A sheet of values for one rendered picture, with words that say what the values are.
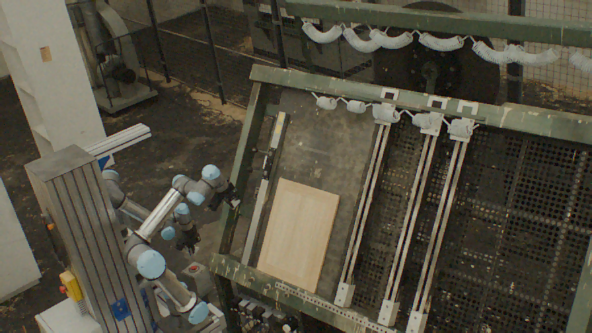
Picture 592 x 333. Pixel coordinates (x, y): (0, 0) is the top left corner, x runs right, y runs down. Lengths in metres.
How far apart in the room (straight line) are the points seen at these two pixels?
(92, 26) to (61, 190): 6.18
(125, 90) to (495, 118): 6.34
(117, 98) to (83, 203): 5.96
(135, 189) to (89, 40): 2.99
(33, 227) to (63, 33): 1.95
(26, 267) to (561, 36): 4.47
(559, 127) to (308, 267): 1.56
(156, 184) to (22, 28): 1.99
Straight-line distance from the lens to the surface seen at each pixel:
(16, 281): 6.00
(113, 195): 3.58
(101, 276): 3.32
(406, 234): 3.41
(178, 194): 3.15
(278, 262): 3.89
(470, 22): 3.60
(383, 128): 3.52
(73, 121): 7.32
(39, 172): 3.11
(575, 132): 3.13
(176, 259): 5.79
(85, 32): 9.33
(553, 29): 3.44
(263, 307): 3.95
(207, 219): 6.20
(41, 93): 7.13
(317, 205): 3.75
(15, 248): 5.87
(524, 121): 3.20
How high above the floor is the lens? 3.32
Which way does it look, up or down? 29 degrees down
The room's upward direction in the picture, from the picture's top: 9 degrees counter-clockwise
